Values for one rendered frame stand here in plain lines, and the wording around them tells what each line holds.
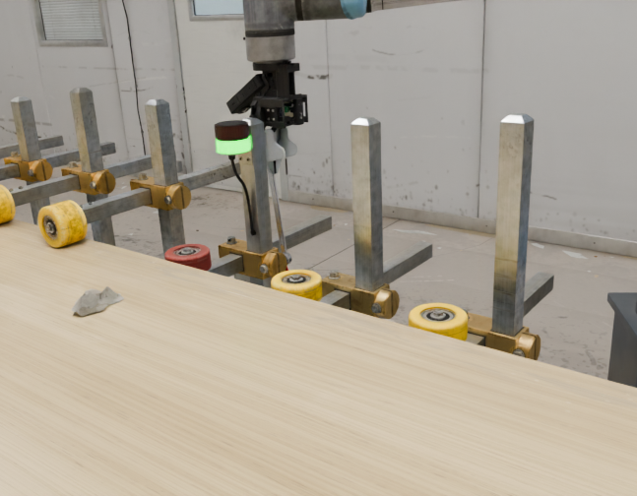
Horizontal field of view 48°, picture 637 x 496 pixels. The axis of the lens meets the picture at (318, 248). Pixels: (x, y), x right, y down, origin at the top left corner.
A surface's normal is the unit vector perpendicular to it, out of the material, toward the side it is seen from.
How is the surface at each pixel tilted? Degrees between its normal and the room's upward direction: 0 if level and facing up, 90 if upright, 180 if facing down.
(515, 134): 90
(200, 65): 90
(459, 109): 90
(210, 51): 90
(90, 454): 0
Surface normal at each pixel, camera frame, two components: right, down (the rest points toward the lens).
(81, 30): -0.59, 0.30
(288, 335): -0.05, -0.94
